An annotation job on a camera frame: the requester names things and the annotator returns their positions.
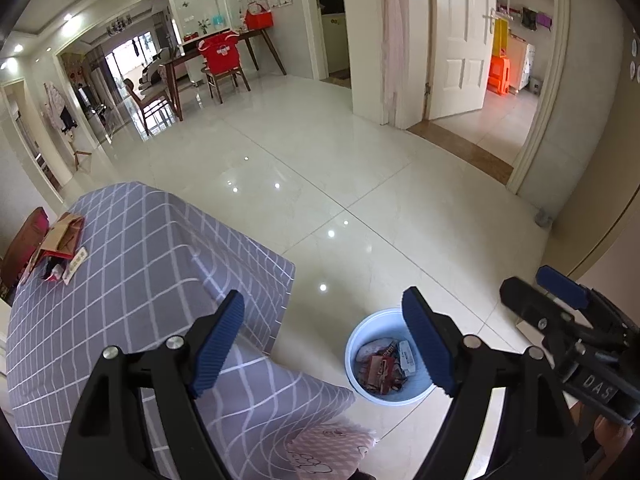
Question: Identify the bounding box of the patterned paper strip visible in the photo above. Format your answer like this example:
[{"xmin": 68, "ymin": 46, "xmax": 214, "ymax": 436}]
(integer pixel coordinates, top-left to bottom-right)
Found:
[{"xmin": 62, "ymin": 247, "xmax": 88, "ymax": 285}]

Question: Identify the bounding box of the orange plastic stool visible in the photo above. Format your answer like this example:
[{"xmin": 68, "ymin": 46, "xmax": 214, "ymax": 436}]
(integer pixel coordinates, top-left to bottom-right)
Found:
[{"xmin": 487, "ymin": 55, "xmax": 511, "ymax": 96}]

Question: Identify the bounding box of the white panel door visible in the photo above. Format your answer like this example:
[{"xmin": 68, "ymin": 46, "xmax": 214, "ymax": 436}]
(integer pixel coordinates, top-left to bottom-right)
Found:
[{"xmin": 428, "ymin": 0, "xmax": 496, "ymax": 120}]

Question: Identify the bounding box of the wooden dining chair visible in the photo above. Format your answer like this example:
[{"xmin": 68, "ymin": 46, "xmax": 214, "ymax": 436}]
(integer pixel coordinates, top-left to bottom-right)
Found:
[{"xmin": 124, "ymin": 78, "xmax": 176, "ymax": 136}]

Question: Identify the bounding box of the pink patterned under cloth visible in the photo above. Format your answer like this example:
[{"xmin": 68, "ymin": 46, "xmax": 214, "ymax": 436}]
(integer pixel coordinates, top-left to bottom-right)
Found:
[{"xmin": 285, "ymin": 422, "xmax": 378, "ymax": 480}]

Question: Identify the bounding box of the chair with red shirt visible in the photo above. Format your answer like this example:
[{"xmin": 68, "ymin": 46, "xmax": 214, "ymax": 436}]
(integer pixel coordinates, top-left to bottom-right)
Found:
[{"xmin": 198, "ymin": 30, "xmax": 250, "ymax": 103}]

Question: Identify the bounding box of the brown cardboard box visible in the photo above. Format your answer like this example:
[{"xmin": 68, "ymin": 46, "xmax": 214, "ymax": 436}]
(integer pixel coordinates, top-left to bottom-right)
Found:
[{"xmin": 27, "ymin": 212, "xmax": 85, "ymax": 282}]

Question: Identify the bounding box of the wooden dining table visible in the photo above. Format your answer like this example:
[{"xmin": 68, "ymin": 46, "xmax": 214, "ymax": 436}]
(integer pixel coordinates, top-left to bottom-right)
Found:
[{"xmin": 160, "ymin": 27, "xmax": 288, "ymax": 122}]

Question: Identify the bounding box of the dark red bench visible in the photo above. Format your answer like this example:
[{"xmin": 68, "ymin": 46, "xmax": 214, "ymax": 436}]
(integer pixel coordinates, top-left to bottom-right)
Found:
[{"xmin": 1, "ymin": 207, "xmax": 49, "ymax": 300}]

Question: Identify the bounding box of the light blue trash bin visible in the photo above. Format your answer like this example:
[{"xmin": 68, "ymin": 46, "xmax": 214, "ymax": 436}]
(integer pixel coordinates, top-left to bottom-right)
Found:
[{"xmin": 344, "ymin": 308, "xmax": 435, "ymax": 408}]

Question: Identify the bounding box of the pink lace curtain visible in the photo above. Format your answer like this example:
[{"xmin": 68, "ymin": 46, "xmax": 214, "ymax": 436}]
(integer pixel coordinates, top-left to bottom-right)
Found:
[{"xmin": 383, "ymin": 0, "xmax": 409, "ymax": 129}]

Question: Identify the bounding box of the red snack bag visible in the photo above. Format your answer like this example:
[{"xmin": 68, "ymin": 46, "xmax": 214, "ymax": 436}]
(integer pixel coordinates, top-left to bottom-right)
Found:
[{"xmin": 363, "ymin": 354, "xmax": 396, "ymax": 396}]

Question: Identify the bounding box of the grey checked tablecloth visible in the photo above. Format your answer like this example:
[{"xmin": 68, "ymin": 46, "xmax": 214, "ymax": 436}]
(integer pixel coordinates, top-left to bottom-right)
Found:
[{"xmin": 6, "ymin": 182, "xmax": 355, "ymax": 479}]

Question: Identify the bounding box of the coat rack with clothes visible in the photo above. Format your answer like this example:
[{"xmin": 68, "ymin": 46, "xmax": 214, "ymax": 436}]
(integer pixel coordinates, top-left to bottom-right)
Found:
[{"xmin": 43, "ymin": 81, "xmax": 91, "ymax": 170}]

